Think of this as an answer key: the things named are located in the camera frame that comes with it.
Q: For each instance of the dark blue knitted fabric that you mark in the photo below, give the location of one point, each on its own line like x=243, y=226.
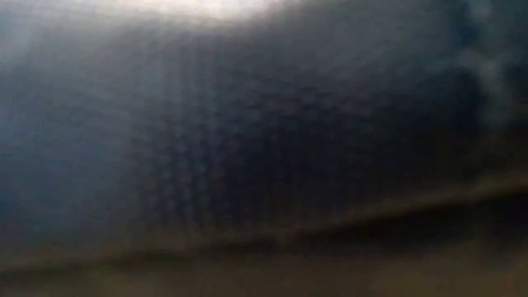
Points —
x=231, y=123

